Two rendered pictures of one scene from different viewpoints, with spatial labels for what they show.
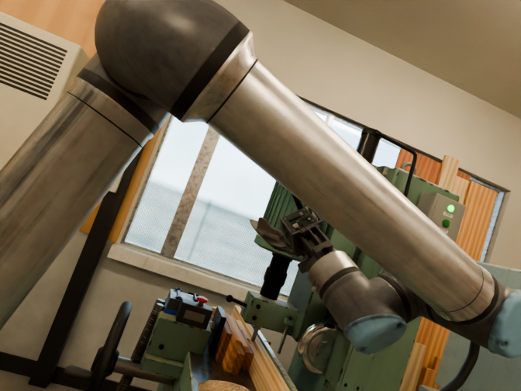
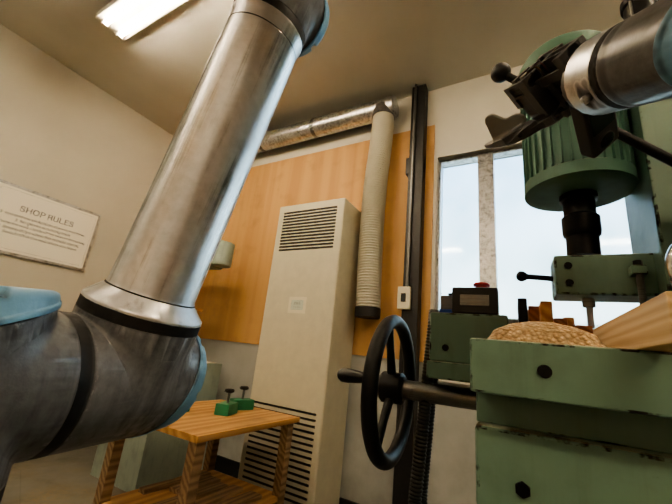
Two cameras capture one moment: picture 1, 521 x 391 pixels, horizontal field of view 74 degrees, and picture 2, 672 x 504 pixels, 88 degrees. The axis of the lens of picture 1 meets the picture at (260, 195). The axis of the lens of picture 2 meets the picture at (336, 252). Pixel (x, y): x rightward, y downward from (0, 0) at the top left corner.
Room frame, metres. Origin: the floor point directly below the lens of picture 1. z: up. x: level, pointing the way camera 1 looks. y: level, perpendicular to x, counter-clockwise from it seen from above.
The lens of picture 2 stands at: (0.23, -0.17, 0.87)
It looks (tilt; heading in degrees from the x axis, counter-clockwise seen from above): 16 degrees up; 41
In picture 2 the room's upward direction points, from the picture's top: 6 degrees clockwise
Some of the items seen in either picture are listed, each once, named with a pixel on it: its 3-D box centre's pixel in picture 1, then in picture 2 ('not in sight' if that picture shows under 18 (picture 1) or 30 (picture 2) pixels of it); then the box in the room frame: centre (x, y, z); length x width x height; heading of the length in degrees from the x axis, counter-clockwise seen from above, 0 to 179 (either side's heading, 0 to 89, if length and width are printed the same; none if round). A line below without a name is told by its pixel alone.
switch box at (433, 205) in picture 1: (434, 227); not in sight; (0.90, -0.46, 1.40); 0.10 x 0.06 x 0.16; 103
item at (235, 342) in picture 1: (226, 338); (543, 332); (0.94, -0.05, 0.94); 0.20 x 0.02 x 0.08; 13
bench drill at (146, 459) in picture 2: not in sight; (179, 346); (1.45, 2.26, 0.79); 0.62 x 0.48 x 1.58; 102
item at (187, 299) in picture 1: (188, 305); (469, 303); (0.93, 0.08, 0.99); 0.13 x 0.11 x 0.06; 13
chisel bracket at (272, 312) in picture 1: (269, 315); (601, 282); (0.96, -0.13, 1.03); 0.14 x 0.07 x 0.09; 103
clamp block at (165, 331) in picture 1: (178, 331); (471, 341); (0.94, 0.08, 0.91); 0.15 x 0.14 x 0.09; 13
